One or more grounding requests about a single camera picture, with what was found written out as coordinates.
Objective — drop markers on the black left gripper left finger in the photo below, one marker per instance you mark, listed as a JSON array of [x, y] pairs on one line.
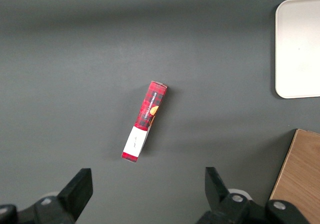
[[72, 196]]

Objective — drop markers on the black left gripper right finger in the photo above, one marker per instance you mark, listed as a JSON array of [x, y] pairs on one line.
[[217, 191]]

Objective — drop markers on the wooden drawer cabinet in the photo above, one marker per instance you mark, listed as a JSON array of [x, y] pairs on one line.
[[300, 179]]

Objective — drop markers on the red tartan shortbread box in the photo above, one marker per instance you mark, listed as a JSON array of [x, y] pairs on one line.
[[147, 116]]

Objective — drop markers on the beige plastic tray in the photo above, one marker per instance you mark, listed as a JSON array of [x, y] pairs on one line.
[[300, 49]]

